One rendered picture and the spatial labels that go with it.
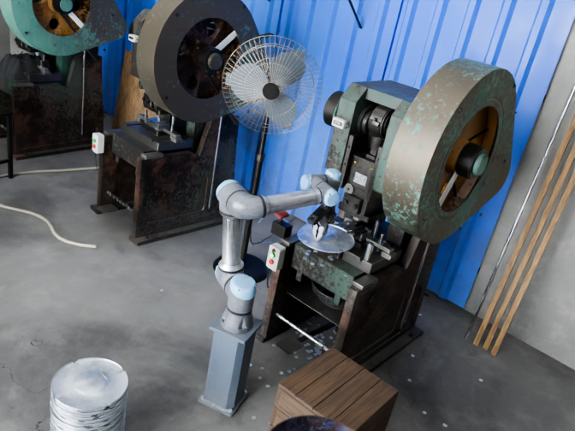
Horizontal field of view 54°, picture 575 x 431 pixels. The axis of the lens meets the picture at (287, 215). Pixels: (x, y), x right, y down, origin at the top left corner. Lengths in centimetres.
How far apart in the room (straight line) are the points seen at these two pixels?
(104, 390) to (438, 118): 169
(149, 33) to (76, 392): 201
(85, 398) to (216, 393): 67
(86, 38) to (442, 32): 291
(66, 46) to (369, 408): 379
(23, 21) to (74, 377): 312
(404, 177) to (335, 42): 220
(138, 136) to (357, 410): 249
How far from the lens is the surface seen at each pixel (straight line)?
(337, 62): 434
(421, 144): 227
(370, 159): 281
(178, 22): 344
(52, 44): 505
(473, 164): 257
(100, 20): 524
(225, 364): 267
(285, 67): 327
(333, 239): 276
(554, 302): 393
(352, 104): 275
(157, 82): 345
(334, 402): 250
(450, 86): 236
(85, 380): 246
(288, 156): 471
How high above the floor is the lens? 200
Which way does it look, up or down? 25 degrees down
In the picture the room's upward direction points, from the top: 12 degrees clockwise
